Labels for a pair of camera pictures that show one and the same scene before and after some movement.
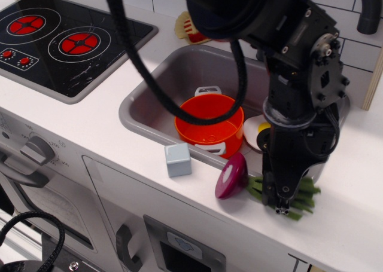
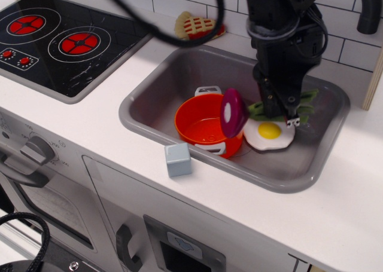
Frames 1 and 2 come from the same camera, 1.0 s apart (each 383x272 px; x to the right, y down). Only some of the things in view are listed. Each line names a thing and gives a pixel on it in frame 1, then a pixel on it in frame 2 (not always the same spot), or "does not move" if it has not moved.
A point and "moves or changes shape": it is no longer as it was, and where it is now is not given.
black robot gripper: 287,153 to 287,45
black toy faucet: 369,20 does not move
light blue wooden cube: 178,159 does not move
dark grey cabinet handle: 123,235 does not move
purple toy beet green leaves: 304,201 moves or changes shape
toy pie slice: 185,28 does not move
